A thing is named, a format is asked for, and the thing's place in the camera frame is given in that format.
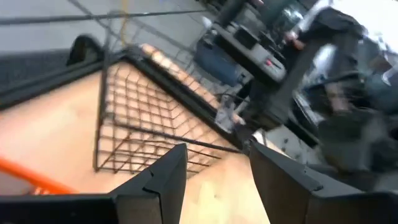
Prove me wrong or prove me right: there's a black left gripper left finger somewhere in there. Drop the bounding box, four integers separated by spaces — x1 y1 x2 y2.
0 143 188 224

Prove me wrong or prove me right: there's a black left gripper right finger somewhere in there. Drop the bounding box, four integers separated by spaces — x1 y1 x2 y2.
249 141 398 224

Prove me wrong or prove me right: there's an orange plastic basket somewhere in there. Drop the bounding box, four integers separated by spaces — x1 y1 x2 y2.
0 157 78 196

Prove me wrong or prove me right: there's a grey side desk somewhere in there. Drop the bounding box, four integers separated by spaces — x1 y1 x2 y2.
214 21 287 85

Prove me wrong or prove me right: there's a blue grey bin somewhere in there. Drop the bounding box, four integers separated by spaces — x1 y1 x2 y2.
195 39 244 87

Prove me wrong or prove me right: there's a person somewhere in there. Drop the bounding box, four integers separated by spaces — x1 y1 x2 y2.
284 6 366 52

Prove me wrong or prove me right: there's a black wire basket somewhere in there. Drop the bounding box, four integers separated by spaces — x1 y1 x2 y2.
93 18 245 175

